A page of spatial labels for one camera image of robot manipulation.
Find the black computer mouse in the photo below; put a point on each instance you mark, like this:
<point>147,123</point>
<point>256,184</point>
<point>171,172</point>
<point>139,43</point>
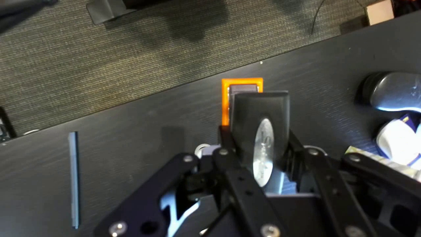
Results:
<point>392,91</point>

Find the brown cardboard box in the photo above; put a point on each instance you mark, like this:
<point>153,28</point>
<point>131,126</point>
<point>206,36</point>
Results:
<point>379,11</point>

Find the grey blue pen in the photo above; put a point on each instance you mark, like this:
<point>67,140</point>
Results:
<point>74,180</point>

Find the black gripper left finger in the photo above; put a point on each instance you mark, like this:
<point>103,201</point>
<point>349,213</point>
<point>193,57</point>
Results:
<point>228,147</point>

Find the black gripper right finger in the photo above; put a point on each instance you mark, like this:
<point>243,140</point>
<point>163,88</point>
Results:
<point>295,156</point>

